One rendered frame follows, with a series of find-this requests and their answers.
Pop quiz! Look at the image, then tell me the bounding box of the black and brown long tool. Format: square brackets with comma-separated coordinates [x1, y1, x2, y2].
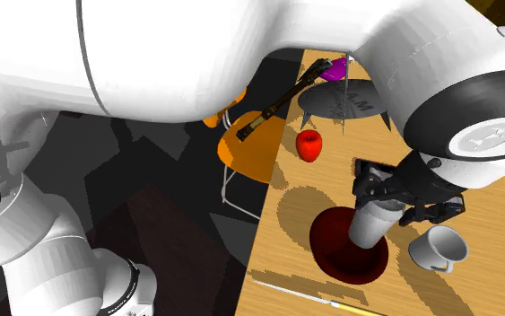
[236, 57, 335, 143]

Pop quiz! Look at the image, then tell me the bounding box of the orange chair with white legs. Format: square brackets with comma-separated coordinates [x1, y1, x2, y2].
[202, 86, 289, 220]

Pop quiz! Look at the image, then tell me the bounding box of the dark red plate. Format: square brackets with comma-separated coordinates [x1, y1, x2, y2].
[309, 206, 390, 286]

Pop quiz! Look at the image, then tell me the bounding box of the white and yellow pen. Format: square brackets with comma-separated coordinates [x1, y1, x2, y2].
[251, 279, 389, 316]

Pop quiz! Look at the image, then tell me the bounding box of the purple bowl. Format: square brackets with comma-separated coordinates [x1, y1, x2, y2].
[318, 57, 350, 83]

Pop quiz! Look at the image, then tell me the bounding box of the red apple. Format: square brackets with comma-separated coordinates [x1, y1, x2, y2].
[295, 128, 324, 163]

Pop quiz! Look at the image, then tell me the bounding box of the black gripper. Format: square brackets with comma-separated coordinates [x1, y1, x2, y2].
[351, 150, 468, 227]

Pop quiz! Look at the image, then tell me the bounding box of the white mug with handle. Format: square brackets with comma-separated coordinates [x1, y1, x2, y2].
[407, 224, 470, 274]

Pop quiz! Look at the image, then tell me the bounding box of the white tall cup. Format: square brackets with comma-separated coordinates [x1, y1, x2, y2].
[348, 198, 407, 250]

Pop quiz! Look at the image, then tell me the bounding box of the grey round stand with legs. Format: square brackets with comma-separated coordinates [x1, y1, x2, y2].
[297, 54, 394, 137]

